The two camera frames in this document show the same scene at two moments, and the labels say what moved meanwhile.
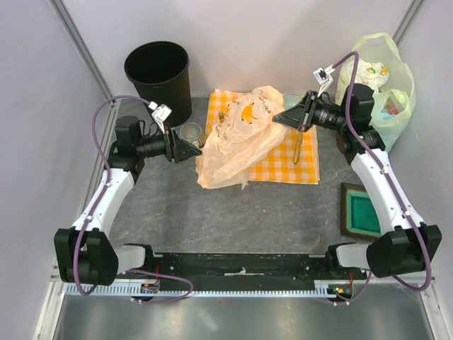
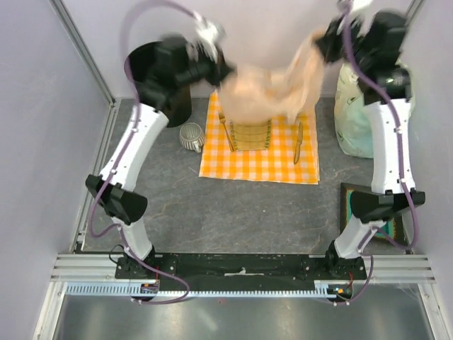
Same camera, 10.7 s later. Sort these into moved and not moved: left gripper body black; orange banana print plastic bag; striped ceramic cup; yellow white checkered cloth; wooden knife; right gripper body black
Moved: orange banana print plastic bag; right gripper body black; left gripper body black
Not moved: wooden knife; striped ceramic cup; yellow white checkered cloth
